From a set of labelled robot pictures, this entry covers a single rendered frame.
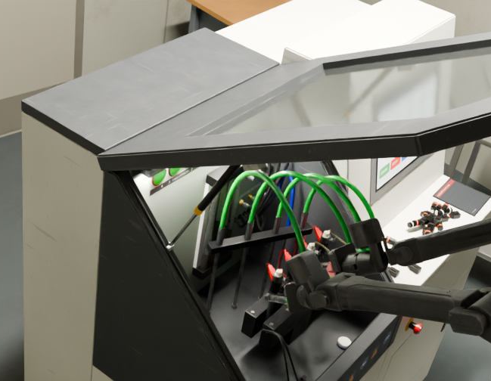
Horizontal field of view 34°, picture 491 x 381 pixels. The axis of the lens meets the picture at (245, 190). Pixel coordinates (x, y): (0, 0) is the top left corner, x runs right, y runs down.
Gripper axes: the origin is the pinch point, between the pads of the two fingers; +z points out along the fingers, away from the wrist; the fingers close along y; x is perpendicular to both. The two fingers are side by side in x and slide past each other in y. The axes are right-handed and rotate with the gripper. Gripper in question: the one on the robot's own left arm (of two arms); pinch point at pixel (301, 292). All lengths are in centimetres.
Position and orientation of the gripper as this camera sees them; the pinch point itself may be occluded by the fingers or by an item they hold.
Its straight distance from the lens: 195.4
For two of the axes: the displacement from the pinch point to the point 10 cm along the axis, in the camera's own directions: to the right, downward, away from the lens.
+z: -1.1, 0.8, 9.9
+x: 1.9, 9.8, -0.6
